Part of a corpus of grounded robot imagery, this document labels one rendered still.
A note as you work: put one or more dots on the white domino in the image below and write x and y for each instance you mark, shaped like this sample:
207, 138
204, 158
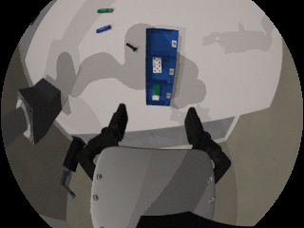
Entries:
157, 65

